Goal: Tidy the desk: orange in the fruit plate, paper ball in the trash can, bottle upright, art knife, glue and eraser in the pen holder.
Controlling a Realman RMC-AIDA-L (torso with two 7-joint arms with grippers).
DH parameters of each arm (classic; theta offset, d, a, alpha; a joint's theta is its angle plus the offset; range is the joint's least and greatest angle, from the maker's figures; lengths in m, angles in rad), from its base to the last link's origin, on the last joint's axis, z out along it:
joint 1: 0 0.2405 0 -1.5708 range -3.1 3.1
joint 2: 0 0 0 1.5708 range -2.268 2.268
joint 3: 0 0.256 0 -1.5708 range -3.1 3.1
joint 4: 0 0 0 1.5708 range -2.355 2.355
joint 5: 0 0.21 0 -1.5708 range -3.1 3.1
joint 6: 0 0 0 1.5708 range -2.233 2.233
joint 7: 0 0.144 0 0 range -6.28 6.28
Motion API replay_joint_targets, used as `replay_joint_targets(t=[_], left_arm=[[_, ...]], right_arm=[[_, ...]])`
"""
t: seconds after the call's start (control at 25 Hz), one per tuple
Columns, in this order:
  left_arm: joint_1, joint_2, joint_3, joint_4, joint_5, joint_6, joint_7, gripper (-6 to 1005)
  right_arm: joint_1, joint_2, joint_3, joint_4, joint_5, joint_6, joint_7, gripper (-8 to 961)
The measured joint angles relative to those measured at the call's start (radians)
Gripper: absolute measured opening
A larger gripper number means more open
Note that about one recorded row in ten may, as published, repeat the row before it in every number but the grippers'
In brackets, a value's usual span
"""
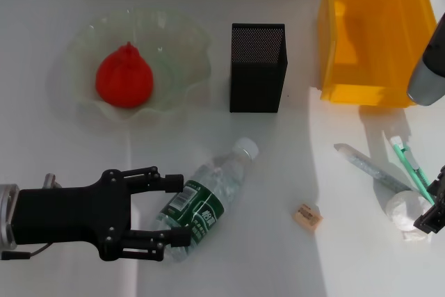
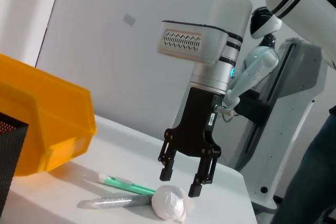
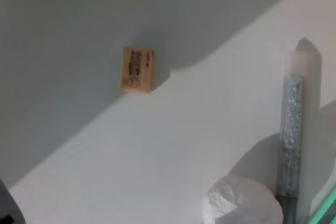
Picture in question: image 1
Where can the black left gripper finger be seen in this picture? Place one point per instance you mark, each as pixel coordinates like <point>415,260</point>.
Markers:
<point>179,238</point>

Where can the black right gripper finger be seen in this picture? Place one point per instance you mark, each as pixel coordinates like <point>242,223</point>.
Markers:
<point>439,185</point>
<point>431,220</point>

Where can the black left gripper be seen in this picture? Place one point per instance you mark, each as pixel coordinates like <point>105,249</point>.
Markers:
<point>69,217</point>

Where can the white paper ball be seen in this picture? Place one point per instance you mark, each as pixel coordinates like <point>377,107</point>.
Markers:
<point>403,210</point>

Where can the green utility knife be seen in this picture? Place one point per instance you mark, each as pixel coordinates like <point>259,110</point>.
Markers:
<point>410,165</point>

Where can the clear green-label water bottle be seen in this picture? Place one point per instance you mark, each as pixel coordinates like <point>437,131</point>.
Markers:
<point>208,185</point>

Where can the red-orange toy orange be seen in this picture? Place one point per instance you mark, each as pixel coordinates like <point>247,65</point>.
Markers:
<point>123,78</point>

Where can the small tan eraser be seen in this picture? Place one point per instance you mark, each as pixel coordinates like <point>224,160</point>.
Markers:
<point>307,217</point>

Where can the silver glitter pen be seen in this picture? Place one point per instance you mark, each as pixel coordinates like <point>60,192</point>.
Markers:
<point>368,168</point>

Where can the wavy clear glass fruit plate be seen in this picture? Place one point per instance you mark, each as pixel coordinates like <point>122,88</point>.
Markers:
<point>174,53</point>

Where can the black mesh pen holder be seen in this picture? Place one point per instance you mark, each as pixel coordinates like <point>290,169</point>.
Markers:
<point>257,81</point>

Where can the yellow plastic bin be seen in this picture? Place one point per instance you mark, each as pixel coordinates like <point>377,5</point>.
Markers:
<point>379,50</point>

